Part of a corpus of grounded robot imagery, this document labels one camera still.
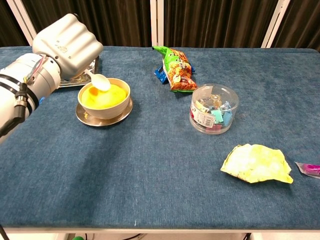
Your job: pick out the black curtain panel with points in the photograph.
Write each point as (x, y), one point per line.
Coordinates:
(302, 25)
(8, 25)
(112, 22)
(212, 22)

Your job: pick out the clear jar of binder clips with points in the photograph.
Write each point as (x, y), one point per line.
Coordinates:
(215, 112)

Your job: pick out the crumpled yellow wrapper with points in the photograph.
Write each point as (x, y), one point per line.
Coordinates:
(255, 163)

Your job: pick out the blue table cloth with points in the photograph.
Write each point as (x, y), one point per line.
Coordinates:
(150, 162)

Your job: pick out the silver metal tray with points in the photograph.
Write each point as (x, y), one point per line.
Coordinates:
(82, 80)

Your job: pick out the green orange snack bag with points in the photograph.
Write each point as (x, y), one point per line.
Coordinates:
(177, 70)

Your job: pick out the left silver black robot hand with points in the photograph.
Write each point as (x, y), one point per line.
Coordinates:
(70, 45)

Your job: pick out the blue snack packet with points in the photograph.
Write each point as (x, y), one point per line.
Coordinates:
(160, 73)

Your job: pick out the round metal saucer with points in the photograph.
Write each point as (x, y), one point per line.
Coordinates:
(85, 118)

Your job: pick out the white partition post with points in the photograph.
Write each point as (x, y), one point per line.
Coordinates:
(157, 22)
(276, 22)
(21, 22)

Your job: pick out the white plastic spoon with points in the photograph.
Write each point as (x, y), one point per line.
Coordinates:
(101, 82)

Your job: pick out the pink item in clear packet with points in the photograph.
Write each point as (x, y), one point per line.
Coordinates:
(311, 168)

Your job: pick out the yellow bowl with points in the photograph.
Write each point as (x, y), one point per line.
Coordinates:
(105, 110)

